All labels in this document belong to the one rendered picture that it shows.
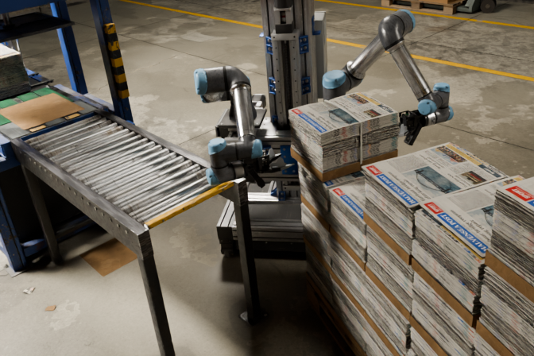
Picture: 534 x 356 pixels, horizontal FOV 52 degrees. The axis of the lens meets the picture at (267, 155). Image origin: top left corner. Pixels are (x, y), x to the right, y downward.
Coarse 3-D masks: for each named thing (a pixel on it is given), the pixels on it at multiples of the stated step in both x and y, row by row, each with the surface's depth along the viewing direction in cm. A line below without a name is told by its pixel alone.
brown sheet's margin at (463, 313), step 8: (416, 264) 170; (416, 272) 172; (424, 272) 167; (424, 280) 168; (432, 280) 163; (432, 288) 165; (440, 288) 160; (440, 296) 162; (448, 296) 157; (448, 304) 159; (456, 304) 154; (456, 312) 156; (464, 312) 152; (464, 320) 153; (472, 320) 149
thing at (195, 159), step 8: (96, 112) 326; (104, 112) 325; (112, 120) 313; (120, 120) 312; (128, 128) 301; (136, 128) 300; (144, 136) 290; (152, 136) 289; (160, 144) 280; (168, 144) 279; (176, 152) 270; (184, 152) 269; (192, 160) 261; (200, 160) 260; (240, 184) 239; (224, 192) 250; (232, 192) 244; (240, 192) 241; (232, 200) 247; (240, 200) 242; (248, 200) 246
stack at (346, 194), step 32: (320, 192) 231; (352, 192) 218; (320, 224) 240; (352, 224) 211; (384, 256) 191; (320, 288) 262; (352, 288) 225; (416, 288) 175; (352, 320) 234; (384, 320) 202; (416, 320) 180; (448, 320) 162; (384, 352) 210; (416, 352) 186; (448, 352) 166
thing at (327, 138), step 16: (288, 112) 238; (304, 112) 234; (320, 112) 233; (304, 128) 227; (320, 128) 220; (336, 128) 218; (352, 128) 221; (304, 144) 233; (320, 144) 218; (336, 144) 221; (352, 144) 225; (320, 160) 223; (336, 160) 225; (352, 160) 229
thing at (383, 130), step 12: (348, 96) 246; (360, 96) 245; (348, 108) 235; (360, 108) 234; (372, 108) 233; (384, 108) 232; (372, 120) 224; (384, 120) 226; (396, 120) 229; (372, 132) 226; (384, 132) 229; (396, 132) 232; (372, 144) 229; (384, 144) 232; (396, 144) 235; (372, 156) 232
